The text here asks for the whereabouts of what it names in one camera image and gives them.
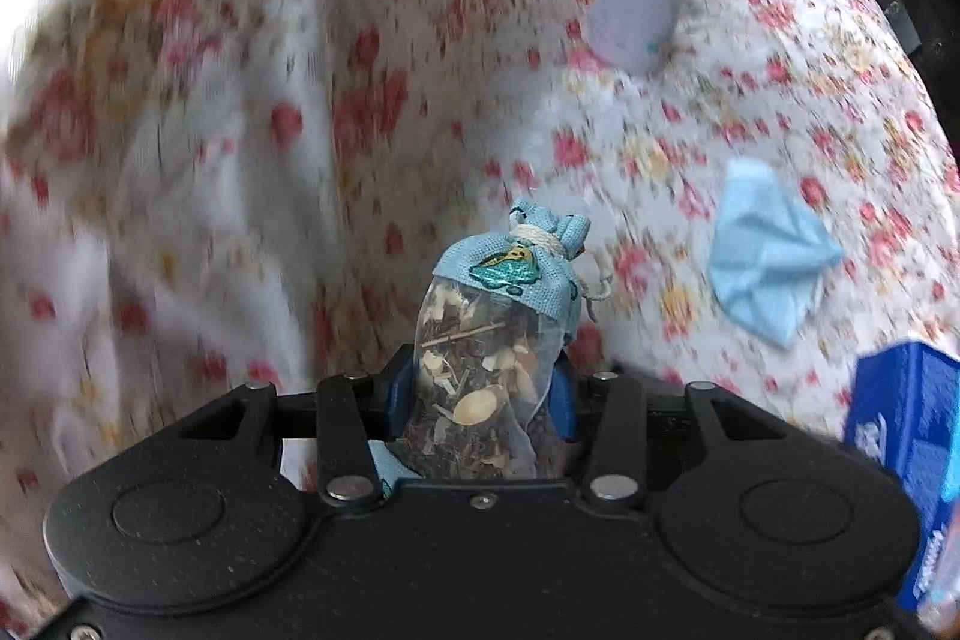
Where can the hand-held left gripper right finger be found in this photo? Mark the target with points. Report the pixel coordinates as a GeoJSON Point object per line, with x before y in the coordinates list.
{"type": "Point", "coordinates": [564, 404]}

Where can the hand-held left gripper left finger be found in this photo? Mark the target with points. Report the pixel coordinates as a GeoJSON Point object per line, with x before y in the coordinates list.
{"type": "Point", "coordinates": [396, 396]}

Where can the blue herb sachet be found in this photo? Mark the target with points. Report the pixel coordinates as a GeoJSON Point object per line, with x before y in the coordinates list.
{"type": "Point", "coordinates": [487, 340]}

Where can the blue face mask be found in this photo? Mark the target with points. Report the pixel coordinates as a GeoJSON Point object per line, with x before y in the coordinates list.
{"type": "Point", "coordinates": [769, 257]}

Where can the blue cardboard box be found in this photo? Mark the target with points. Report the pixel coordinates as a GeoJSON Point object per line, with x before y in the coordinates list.
{"type": "Point", "coordinates": [907, 475]}

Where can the floral tablecloth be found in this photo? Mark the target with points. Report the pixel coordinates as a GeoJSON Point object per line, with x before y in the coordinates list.
{"type": "Point", "coordinates": [750, 85]}

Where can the floral chair cover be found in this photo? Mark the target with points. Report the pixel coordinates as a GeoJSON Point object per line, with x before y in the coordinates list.
{"type": "Point", "coordinates": [150, 85]}

